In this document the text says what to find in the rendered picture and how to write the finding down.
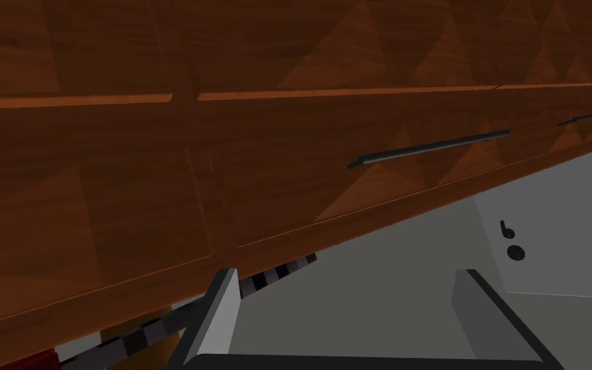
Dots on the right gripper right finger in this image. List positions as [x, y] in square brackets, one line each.
[481, 318]

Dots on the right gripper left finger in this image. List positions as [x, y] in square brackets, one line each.
[221, 321]

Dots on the black round door lock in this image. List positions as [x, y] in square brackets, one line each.
[516, 253]

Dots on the white door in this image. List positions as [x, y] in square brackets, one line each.
[573, 205]

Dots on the brown wooden drawer front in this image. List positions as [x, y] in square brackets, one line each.
[558, 103]
[70, 195]
[285, 154]

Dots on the brown wooden cabinet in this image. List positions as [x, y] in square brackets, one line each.
[121, 51]

